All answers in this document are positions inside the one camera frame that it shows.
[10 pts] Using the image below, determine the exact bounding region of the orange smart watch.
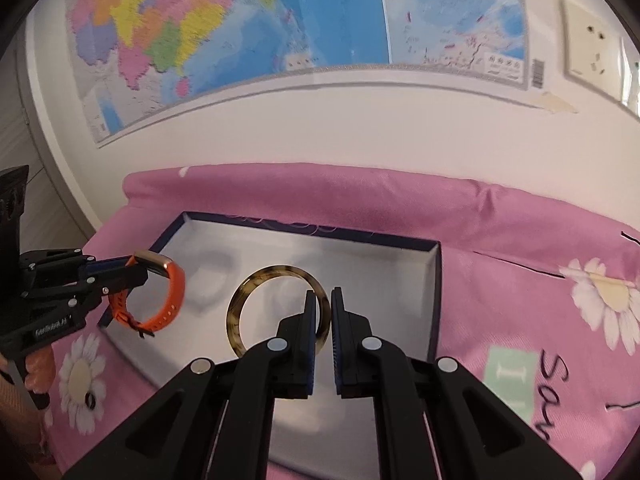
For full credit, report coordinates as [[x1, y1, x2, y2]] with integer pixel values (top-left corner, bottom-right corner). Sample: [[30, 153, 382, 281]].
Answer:
[[107, 250, 186, 338]]

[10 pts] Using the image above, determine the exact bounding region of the tortoiseshell bangle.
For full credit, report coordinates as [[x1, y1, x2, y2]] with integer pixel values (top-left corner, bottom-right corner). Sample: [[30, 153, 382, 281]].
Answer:
[[226, 263, 332, 360]]

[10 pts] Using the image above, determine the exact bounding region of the person's left hand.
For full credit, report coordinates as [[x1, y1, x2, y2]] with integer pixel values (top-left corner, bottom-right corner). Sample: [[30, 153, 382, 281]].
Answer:
[[1, 346, 56, 458]]

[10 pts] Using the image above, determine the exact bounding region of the dark purple shallow box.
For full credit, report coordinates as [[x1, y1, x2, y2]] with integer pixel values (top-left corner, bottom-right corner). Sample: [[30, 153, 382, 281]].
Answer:
[[105, 212, 438, 479]]

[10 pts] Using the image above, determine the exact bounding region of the pink floral bedsheet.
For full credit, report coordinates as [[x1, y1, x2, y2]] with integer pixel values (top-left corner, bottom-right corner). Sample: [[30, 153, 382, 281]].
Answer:
[[43, 164, 639, 479]]

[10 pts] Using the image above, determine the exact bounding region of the colourful wall map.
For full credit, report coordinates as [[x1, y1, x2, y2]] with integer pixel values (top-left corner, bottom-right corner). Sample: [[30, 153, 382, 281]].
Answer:
[[66, 0, 528, 143]]

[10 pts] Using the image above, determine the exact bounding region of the white wall socket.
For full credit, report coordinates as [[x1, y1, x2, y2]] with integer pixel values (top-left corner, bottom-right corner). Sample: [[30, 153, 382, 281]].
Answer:
[[560, 0, 624, 101], [620, 41, 639, 118]]

